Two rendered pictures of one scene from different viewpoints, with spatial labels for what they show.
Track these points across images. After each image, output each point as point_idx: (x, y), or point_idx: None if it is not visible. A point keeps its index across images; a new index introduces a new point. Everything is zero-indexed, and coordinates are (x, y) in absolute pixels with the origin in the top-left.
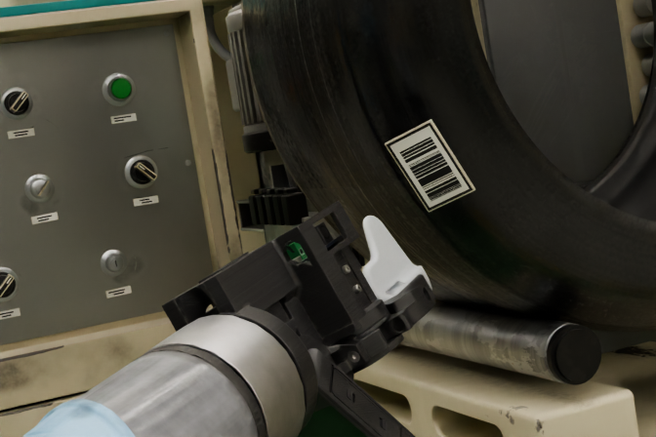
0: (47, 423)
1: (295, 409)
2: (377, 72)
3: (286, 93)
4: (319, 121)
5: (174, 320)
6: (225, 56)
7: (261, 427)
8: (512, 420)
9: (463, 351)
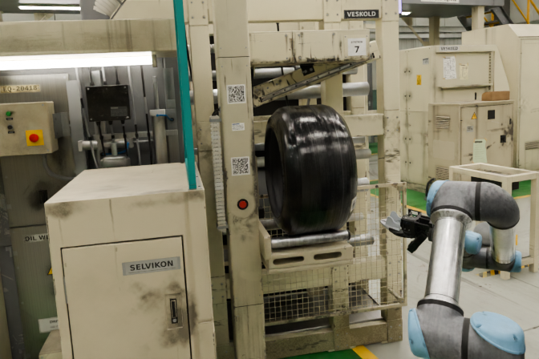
0: (472, 232)
1: None
2: (354, 187)
3: (323, 191)
4: (334, 197)
5: (432, 225)
6: (51, 172)
7: None
8: (345, 248)
9: (318, 241)
